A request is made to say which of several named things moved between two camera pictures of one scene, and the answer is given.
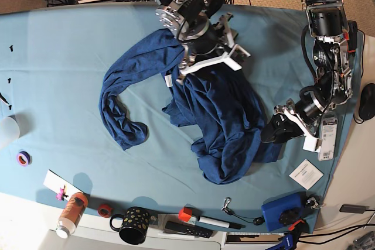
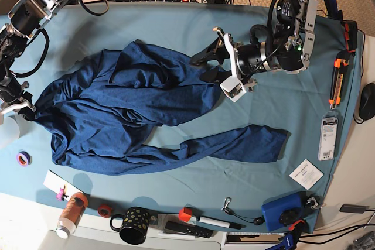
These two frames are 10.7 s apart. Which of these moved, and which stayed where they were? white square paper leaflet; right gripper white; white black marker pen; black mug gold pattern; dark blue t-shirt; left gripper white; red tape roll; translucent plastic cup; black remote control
Moved: left gripper white; right gripper white; dark blue t-shirt
Stayed: black mug gold pattern; white square paper leaflet; white black marker pen; translucent plastic cup; black remote control; red tape roll
